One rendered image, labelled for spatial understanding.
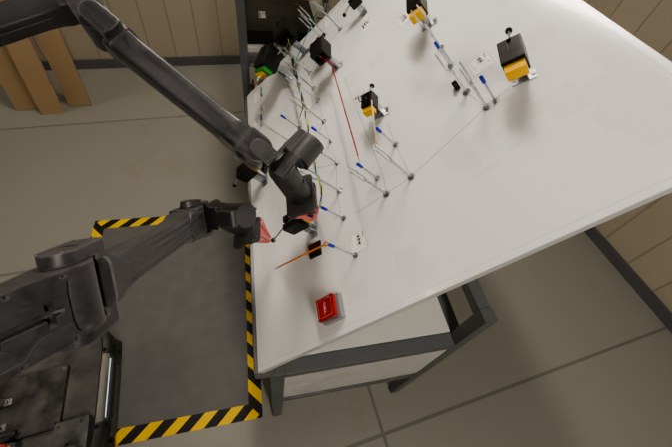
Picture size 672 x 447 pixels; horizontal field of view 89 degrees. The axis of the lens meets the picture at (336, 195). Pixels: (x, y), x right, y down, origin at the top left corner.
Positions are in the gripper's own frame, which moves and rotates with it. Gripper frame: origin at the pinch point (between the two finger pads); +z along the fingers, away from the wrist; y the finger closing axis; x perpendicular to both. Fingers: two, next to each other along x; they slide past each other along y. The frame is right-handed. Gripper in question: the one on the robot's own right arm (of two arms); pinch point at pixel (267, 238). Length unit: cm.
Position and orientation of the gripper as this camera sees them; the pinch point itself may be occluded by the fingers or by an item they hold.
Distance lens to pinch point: 96.7
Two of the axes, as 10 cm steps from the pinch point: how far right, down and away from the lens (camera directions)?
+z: 5.2, 4.4, 7.3
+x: -8.5, 3.7, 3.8
